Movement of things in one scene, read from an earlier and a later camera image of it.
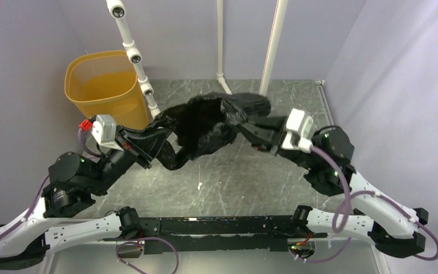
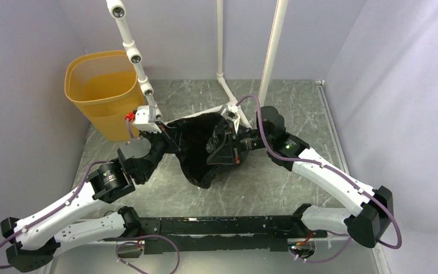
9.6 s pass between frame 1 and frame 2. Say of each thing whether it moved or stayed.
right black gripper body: moved
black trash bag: moved
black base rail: stayed
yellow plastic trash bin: stayed
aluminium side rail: stayed
